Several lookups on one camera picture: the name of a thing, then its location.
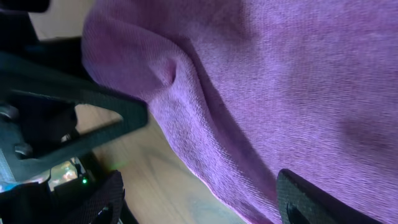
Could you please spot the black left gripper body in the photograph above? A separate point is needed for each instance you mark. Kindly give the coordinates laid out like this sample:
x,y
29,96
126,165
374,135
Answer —
x,y
36,132

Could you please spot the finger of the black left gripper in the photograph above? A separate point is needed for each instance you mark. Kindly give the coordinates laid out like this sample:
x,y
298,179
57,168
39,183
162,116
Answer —
x,y
18,74

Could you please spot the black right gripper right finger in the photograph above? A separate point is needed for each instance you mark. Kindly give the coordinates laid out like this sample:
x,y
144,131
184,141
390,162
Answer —
x,y
301,202

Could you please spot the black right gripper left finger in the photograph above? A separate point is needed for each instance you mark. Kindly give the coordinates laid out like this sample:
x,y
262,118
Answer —
x,y
104,205

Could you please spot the purple microfiber cloth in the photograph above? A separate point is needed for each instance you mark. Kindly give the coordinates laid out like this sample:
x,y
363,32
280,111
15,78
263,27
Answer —
x,y
243,89

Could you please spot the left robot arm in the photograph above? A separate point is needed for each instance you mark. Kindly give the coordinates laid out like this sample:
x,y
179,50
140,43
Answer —
x,y
18,38

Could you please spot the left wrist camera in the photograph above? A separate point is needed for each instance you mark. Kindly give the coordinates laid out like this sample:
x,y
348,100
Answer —
x,y
43,202

